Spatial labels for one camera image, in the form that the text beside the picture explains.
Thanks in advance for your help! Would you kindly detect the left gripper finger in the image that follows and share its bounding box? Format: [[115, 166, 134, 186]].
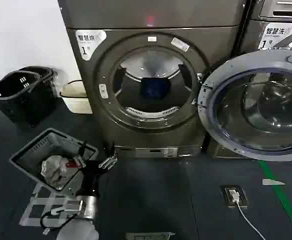
[[77, 140, 87, 168], [97, 149, 119, 169]]

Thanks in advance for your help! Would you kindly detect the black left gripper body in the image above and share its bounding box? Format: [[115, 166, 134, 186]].
[[73, 160, 107, 198]]

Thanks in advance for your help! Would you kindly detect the grey crumpled garment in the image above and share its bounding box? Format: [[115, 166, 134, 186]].
[[40, 154, 75, 190]]

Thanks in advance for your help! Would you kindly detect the grey plastic laundry basket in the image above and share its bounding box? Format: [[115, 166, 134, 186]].
[[9, 127, 99, 198]]

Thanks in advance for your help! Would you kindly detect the white waste bin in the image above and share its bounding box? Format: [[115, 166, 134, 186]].
[[59, 79, 92, 115]]

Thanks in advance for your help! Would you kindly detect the black plastic laundry basket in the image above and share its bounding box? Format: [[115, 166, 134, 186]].
[[0, 70, 41, 126], [18, 65, 59, 127]]

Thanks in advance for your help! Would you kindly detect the dark blue garment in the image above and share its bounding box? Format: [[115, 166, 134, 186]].
[[139, 76, 172, 100]]

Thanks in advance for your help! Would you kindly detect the metal floor socket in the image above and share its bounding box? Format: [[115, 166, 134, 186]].
[[219, 184, 250, 209]]

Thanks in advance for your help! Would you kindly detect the grey dryer with open drum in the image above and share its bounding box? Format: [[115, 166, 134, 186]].
[[57, 0, 249, 160]]

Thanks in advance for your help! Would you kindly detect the round glass dryer door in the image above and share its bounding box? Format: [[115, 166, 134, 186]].
[[197, 46, 292, 162]]

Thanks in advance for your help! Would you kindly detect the grey floor tape piece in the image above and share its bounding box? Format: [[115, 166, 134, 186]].
[[261, 178, 286, 186]]

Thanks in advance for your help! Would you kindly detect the green floor tape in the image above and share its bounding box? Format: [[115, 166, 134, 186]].
[[257, 159, 292, 240]]

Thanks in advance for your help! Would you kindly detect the grey washing machine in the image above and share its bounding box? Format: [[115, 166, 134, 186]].
[[235, 0, 292, 159]]

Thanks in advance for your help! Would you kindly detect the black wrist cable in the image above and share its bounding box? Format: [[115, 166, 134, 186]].
[[39, 204, 71, 230]]

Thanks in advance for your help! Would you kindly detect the grey floor tape frame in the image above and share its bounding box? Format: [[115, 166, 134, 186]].
[[19, 184, 83, 228]]

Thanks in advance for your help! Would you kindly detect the white plug with cable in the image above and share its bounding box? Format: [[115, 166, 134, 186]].
[[226, 188, 267, 240]]

